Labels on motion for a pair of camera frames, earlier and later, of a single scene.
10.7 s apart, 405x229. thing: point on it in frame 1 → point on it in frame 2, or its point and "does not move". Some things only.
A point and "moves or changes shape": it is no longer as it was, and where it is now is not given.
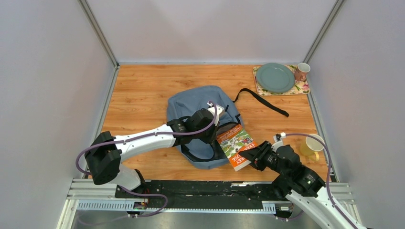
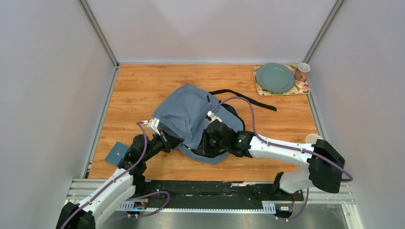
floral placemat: (300, 87) does not move
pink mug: (300, 72) does not move
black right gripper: (256, 155) → (207, 150)
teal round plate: (275, 78) does not move
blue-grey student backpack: (206, 154) moves or changes shape
